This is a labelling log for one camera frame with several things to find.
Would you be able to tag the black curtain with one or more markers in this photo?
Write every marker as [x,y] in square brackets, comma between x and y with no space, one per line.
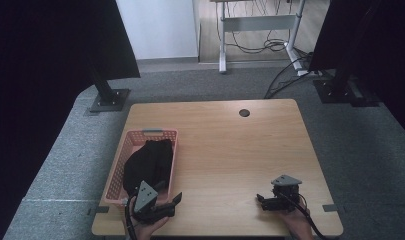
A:
[376,43]
[40,83]

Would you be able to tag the black metal stand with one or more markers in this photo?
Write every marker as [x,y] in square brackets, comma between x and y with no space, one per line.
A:
[340,88]
[110,98]

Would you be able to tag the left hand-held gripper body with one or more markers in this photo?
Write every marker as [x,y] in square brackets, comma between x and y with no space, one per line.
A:
[145,197]

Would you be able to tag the person's right hand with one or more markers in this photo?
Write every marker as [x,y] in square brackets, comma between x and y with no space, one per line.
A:
[298,225]

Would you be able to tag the black cloth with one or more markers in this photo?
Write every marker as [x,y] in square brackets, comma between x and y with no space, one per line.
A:
[149,163]

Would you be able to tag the white desk frame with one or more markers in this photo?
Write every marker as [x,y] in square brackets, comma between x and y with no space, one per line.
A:
[256,23]

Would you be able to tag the black table grommet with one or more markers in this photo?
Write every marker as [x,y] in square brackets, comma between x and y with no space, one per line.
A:
[244,112]

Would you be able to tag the pink plastic basket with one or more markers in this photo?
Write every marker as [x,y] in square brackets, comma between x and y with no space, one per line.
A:
[140,140]

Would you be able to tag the person's left hand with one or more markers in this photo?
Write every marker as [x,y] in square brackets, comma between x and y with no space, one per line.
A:
[146,230]

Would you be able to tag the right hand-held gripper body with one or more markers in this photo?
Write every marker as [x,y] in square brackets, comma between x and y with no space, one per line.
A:
[284,193]

